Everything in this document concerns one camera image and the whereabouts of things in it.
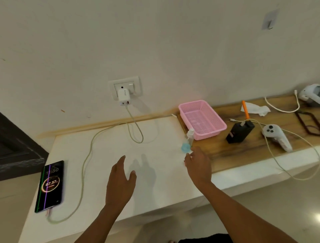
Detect person's left hand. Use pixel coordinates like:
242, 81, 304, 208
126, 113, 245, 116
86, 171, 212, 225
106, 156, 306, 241
105, 155, 137, 214

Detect person's right hand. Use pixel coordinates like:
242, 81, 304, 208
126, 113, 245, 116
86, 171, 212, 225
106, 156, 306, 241
184, 146, 213, 191

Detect clear spray bottle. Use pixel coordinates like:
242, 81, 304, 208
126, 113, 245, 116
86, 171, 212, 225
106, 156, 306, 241
181, 128, 195, 154

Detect white charging cable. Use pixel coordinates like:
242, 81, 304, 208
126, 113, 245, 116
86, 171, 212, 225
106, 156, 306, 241
46, 105, 144, 225

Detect black smartphone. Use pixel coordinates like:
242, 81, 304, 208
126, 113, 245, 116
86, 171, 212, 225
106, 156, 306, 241
34, 160, 65, 214

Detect white charger adapter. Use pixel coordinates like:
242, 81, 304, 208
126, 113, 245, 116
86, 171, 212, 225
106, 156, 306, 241
116, 88, 131, 106

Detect person's right forearm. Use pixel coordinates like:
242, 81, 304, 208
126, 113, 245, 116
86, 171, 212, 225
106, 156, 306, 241
200, 181, 298, 243

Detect brown wooden board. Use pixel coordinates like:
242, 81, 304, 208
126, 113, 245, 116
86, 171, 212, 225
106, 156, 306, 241
176, 94, 320, 174

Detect pink plastic basket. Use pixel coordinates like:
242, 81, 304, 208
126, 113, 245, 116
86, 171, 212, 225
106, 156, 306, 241
178, 100, 228, 141

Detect black power bank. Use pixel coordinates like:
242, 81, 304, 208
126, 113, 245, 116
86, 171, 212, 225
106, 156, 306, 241
226, 120, 255, 144

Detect black shorts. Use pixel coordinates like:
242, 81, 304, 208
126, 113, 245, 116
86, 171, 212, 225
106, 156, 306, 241
178, 233, 234, 243

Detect orange pen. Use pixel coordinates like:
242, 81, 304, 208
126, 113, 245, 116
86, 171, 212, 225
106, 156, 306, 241
241, 100, 251, 120

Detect white crumpled tissue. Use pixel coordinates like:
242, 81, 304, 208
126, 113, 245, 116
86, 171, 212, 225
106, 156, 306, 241
240, 102, 271, 117

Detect white game controller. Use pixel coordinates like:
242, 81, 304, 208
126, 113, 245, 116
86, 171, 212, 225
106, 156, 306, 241
262, 124, 293, 153

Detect black carved door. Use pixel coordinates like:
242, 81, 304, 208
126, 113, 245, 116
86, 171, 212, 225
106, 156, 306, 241
0, 112, 49, 182

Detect white vr headset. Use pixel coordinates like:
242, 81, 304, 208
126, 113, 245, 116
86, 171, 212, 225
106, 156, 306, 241
297, 84, 320, 107

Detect white cable with grey plug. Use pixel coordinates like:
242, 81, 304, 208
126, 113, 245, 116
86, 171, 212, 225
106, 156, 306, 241
240, 119, 320, 181

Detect thick white cable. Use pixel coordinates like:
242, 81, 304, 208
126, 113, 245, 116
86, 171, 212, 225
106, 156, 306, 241
264, 90, 300, 113

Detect white wall socket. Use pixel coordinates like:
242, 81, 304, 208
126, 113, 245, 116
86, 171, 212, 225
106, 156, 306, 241
108, 76, 143, 101

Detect dark brown strap loop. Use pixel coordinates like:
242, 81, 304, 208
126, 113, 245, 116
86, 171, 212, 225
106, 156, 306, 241
294, 110, 320, 137

